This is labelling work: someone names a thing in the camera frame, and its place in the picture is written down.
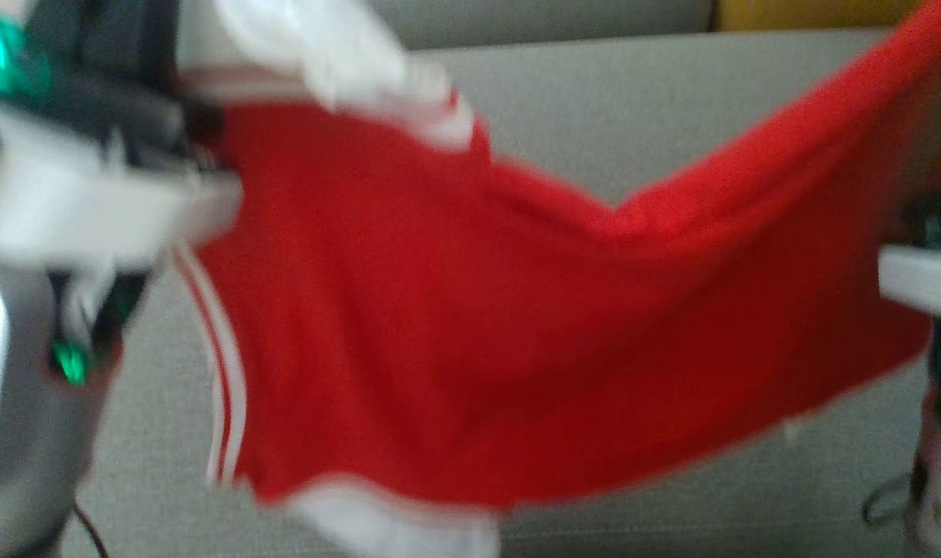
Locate red white basketball shorts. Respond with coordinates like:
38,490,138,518
172,0,941,558

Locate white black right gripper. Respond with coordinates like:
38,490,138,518
877,194,941,323

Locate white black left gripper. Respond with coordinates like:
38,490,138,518
0,77,243,269

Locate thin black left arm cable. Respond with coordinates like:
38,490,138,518
74,502,112,558

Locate yellow sofa backrest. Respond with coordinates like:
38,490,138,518
711,0,930,33

